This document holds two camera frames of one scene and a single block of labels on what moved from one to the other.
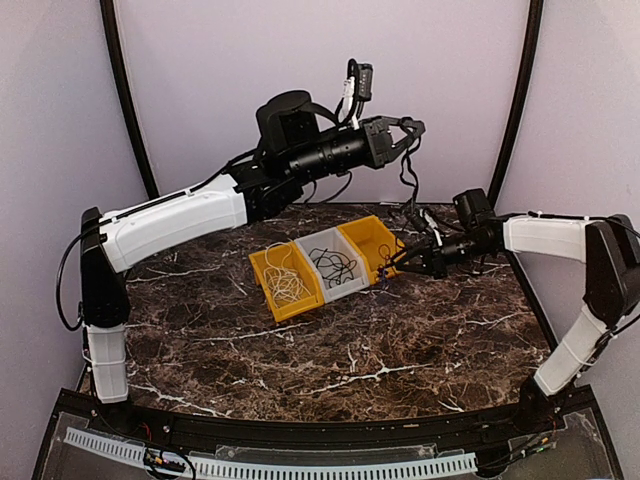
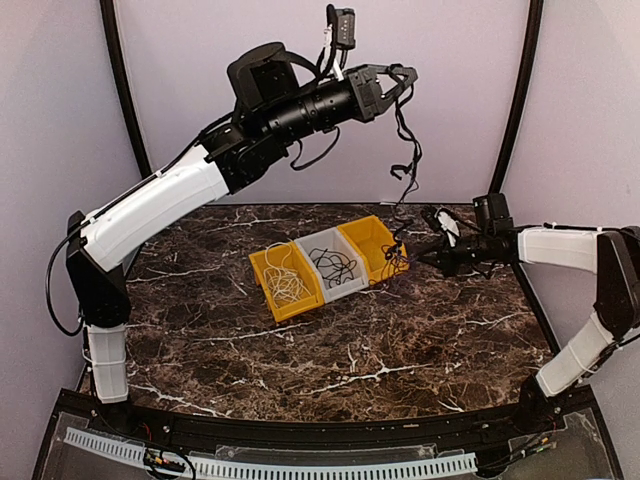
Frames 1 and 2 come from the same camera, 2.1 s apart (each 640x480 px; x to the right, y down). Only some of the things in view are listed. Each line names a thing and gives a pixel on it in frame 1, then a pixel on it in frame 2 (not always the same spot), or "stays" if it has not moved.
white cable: [284, 284] stays
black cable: [333, 265] stays
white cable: [286, 288] stays
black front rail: [434, 431] stays
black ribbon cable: [408, 163] to [405, 102]
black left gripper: [381, 144] to [369, 95]
